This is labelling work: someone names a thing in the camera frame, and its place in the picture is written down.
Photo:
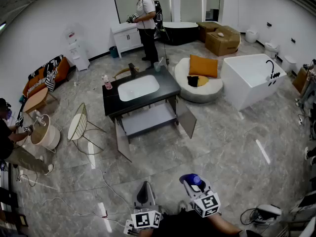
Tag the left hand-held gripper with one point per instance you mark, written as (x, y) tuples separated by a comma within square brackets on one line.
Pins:
[(143, 218)]

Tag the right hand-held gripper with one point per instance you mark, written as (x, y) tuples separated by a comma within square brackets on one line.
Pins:
[(207, 204)]

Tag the blue bottle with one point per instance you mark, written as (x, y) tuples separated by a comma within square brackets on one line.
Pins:
[(192, 179)]

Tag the pink lotion bottle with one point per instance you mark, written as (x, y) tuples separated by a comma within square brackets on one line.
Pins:
[(107, 83)]

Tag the glass cup with toothbrush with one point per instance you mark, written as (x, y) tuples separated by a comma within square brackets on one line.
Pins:
[(157, 67)]

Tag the person's right forearm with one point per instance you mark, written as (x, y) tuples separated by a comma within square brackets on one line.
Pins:
[(222, 225)]

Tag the white sink basin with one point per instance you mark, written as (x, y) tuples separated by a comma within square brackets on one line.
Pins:
[(138, 88)]

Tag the white power strip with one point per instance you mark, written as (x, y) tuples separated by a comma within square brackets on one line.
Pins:
[(129, 227)]

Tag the person's black trousers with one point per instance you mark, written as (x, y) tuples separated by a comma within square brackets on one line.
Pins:
[(185, 227)]

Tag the grey cabinet door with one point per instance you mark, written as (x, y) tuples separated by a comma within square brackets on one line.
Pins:
[(123, 142), (186, 117)]

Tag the person's black sleeve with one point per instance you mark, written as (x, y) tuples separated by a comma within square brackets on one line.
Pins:
[(250, 234)]

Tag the white round floor seat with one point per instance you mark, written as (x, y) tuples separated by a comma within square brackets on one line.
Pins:
[(197, 92)]

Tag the black stone vanity top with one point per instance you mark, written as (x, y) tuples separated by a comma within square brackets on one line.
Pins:
[(112, 102)]

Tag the white square bathtub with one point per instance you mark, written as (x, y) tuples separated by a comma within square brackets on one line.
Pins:
[(242, 92)]

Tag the yellow round cushion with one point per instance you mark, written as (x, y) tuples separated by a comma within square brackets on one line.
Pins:
[(203, 81)]

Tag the black cloth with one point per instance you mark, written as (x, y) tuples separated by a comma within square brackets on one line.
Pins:
[(192, 81)]

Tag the round white side table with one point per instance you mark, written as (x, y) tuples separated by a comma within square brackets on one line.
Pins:
[(49, 134)]

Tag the orange cushion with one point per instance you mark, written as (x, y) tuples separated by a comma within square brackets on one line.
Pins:
[(203, 67)]

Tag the wooden curved-back chair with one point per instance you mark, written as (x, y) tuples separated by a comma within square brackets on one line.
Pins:
[(122, 71)]

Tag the black bathtub faucet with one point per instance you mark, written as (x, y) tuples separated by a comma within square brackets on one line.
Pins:
[(271, 68)]

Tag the large cardboard box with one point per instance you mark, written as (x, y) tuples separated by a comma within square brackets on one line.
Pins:
[(221, 46)]

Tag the wooden coffee table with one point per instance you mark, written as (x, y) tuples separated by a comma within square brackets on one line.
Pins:
[(35, 100)]

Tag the blue waste bin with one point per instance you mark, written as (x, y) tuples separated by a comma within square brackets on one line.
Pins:
[(114, 52)]

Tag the black and white striped cushion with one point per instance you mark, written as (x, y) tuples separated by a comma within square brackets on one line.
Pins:
[(50, 81)]

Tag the orange sofa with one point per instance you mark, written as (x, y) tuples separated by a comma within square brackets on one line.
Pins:
[(63, 69)]

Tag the white toilet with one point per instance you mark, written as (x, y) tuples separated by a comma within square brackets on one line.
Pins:
[(288, 64), (271, 49), (251, 36)]

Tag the small white object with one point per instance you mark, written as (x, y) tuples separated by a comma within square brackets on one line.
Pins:
[(220, 34)]

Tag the black bathtub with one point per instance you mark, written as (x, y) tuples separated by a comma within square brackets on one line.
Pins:
[(180, 33)]

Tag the small cardboard box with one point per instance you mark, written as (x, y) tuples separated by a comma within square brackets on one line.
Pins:
[(206, 27)]

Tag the white vanity cabinet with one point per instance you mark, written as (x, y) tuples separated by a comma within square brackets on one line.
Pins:
[(126, 38)]

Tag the white water dispenser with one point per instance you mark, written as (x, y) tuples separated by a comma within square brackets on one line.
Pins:
[(77, 51)]

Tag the black and white striped throw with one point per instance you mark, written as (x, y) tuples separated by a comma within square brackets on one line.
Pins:
[(53, 62)]

